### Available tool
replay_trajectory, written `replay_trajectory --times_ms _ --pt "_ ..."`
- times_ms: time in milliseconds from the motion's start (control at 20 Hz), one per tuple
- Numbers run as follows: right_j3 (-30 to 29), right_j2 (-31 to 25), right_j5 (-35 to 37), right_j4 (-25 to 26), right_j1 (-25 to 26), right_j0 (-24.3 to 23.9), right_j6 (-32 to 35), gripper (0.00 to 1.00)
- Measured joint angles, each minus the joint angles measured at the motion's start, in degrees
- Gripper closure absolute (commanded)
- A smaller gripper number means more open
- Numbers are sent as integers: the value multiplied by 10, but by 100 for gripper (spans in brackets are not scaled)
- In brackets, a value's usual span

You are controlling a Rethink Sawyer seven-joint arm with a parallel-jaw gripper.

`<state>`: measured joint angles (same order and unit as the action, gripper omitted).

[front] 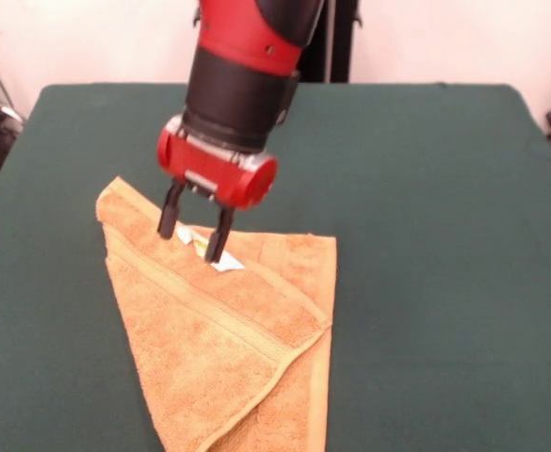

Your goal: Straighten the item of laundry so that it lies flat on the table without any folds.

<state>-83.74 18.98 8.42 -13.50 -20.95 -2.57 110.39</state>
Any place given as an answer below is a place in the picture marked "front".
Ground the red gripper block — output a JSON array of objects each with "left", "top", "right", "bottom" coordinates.
[{"left": 155, "top": 114, "right": 279, "bottom": 265}]

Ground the tan terry towel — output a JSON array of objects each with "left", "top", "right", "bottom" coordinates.
[{"left": 95, "top": 176, "right": 338, "bottom": 452}]

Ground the dark green tablecloth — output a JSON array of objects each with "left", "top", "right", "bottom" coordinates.
[{"left": 0, "top": 83, "right": 551, "bottom": 452}]

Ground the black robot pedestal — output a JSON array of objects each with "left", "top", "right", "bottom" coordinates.
[{"left": 193, "top": 0, "right": 364, "bottom": 85}]

